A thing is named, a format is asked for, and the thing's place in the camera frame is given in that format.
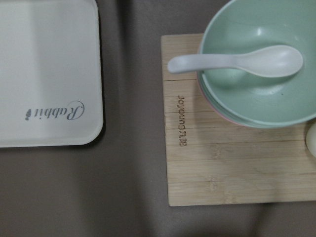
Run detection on cream rabbit tray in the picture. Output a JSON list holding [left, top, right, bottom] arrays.
[[0, 0, 103, 148]]

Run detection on white ceramic spoon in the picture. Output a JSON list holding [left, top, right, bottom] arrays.
[[167, 45, 304, 78]]

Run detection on white steamed bun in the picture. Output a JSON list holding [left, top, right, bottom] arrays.
[[306, 123, 316, 157]]

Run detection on green stacked bowls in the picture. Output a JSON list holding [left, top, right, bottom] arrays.
[[197, 0, 316, 128]]

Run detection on bamboo cutting board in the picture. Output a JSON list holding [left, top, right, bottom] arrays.
[[161, 34, 316, 206]]

